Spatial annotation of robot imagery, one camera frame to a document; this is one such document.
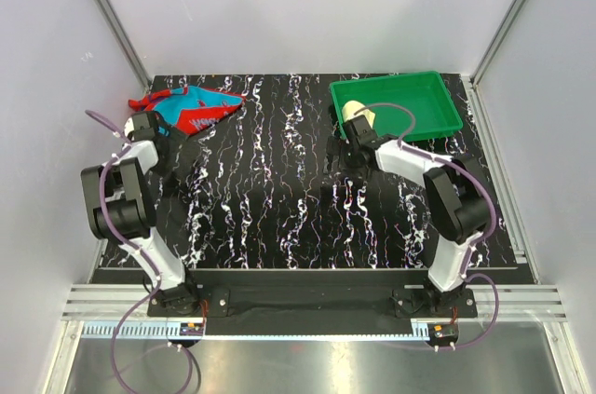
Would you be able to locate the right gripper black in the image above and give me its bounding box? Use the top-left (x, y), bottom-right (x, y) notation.
top-left (322, 136), bottom-right (373, 183)

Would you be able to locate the red and blue towel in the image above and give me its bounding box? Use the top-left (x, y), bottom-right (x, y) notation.
top-left (128, 86), bottom-right (246, 136)

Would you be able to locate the teal and yellow towel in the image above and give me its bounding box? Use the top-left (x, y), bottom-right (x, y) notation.
top-left (341, 100), bottom-right (375, 127)

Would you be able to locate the green plastic tray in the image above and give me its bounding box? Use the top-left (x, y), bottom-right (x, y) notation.
top-left (330, 71), bottom-right (463, 143)

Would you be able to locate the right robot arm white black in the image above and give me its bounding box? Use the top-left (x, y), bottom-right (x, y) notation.
top-left (326, 115), bottom-right (496, 317)

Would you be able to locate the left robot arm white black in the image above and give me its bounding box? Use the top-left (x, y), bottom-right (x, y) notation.
top-left (80, 110), bottom-right (201, 316)

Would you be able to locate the black marble pattern mat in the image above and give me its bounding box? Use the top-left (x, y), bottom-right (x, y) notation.
top-left (149, 75), bottom-right (438, 276)

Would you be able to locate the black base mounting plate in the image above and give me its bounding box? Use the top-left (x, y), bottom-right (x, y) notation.
top-left (149, 269), bottom-right (477, 319)

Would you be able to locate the left aluminium frame post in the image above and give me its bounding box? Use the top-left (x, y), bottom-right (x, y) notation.
top-left (94, 0), bottom-right (153, 89)

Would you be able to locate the aluminium frame post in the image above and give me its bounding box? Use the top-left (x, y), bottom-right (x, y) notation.
top-left (94, 0), bottom-right (153, 89)
top-left (469, 0), bottom-right (529, 88)

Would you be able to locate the slotted cable duct rail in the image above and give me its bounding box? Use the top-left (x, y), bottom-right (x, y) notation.
top-left (82, 319), bottom-right (429, 342)

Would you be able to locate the right aluminium frame post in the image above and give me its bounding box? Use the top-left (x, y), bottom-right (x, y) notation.
top-left (469, 0), bottom-right (529, 88)

